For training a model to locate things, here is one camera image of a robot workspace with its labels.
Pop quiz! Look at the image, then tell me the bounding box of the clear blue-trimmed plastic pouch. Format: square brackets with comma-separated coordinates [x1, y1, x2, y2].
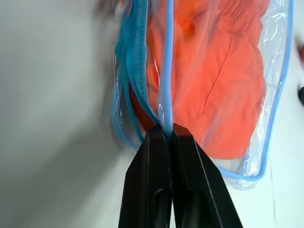
[110, 0, 297, 190]

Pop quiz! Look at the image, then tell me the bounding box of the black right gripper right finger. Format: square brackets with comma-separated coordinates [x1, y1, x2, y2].
[171, 122, 244, 228]

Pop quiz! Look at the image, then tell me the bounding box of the orange cloth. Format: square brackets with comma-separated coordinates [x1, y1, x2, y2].
[129, 0, 271, 160]

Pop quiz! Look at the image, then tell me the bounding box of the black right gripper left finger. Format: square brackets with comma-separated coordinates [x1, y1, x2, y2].
[120, 124, 173, 228]

